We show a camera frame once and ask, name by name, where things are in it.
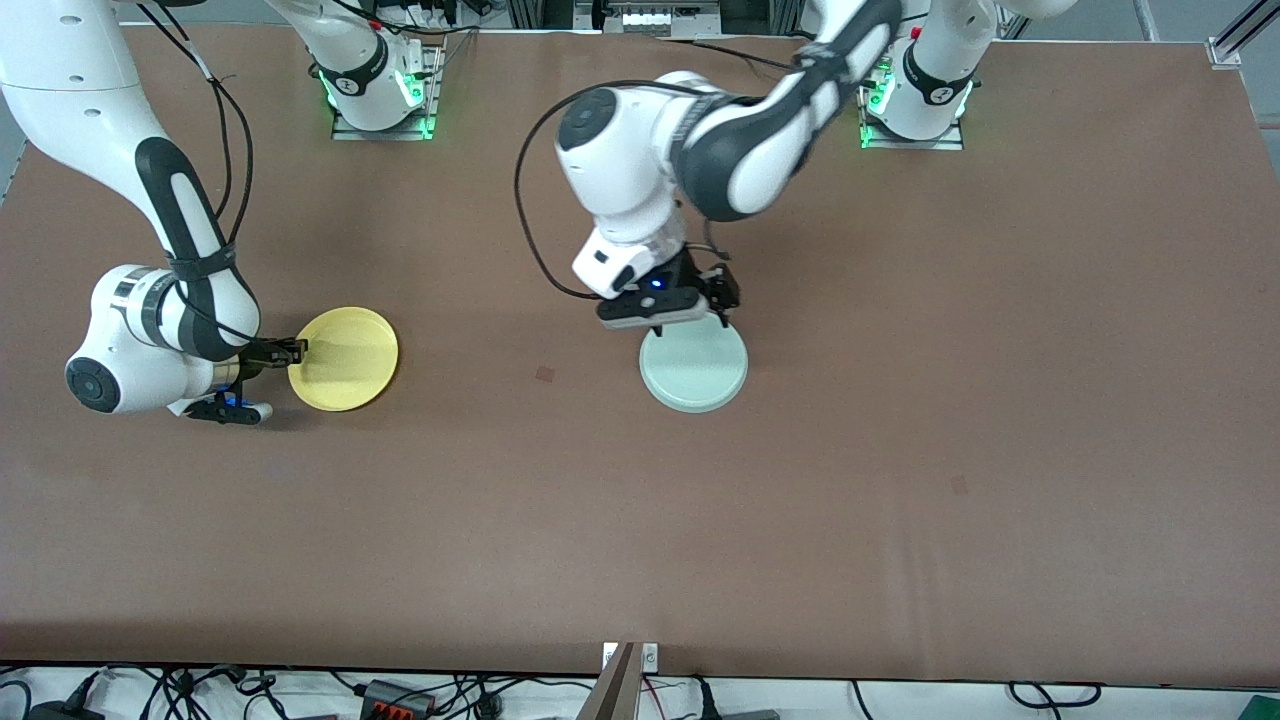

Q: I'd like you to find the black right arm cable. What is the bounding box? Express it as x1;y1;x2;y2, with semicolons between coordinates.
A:
135;0;257;346

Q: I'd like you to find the grey camera mount pole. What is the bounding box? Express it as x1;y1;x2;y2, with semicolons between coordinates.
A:
577;642;642;720

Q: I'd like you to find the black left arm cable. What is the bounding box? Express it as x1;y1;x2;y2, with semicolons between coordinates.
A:
514;80;723;302

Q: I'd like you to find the pale green round plate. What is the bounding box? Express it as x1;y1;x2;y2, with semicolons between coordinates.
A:
639;318;750;414

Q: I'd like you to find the grey terminal block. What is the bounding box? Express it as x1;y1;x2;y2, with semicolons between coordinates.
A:
598;0;723;37

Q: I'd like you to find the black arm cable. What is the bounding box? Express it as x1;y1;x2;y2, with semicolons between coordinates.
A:
514;80;723;302
135;0;257;346

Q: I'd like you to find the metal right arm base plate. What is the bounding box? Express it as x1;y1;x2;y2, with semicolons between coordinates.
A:
330;42;443;142

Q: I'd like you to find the black looped cable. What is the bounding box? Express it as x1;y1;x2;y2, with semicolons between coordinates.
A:
1007;681;1103;710

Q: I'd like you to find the aluminium frame profile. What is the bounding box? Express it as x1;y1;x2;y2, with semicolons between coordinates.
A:
505;0;803;37

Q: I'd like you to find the yellow round plate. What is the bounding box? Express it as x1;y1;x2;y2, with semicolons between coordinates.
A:
287;306;400;412

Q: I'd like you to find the black orange power strip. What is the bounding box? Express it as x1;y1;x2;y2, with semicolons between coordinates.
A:
360;679;437;720

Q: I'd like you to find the tangled black cable bundle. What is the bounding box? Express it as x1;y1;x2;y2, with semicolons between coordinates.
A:
0;664;353;720

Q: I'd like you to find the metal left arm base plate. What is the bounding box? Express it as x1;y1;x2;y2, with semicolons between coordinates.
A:
857;50;967;152

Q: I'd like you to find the black cable across table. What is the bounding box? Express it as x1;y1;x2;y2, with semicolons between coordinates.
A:
660;36;803;73

